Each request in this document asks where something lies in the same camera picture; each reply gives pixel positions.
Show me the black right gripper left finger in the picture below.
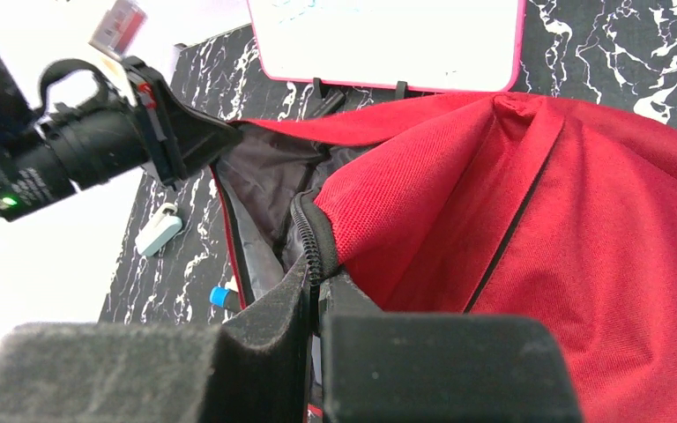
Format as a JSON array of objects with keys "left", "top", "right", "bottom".
[{"left": 0, "top": 258, "right": 309, "bottom": 422}]

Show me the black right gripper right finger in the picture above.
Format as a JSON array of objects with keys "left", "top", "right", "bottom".
[{"left": 320, "top": 274, "right": 583, "bottom": 422}]

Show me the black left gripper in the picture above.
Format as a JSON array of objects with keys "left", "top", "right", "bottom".
[{"left": 37, "top": 57, "right": 243, "bottom": 190}]

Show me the red student backpack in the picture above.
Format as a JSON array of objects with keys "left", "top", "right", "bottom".
[{"left": 212, "top": 93, "right": 677, "bottom": 422}]

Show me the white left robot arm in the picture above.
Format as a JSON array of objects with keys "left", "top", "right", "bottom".
[{"left": 0, "top": 56, "right": 242, "bottom": 221}]

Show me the black blue marker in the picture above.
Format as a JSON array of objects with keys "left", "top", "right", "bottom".
[{"left": 209, "top": 286, "right": 242, "bottom": 313}]

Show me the pink framed whiteboard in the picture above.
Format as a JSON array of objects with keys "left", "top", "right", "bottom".
[{"left": 248, "top": 0, "right": 526, "bottom": 93}]

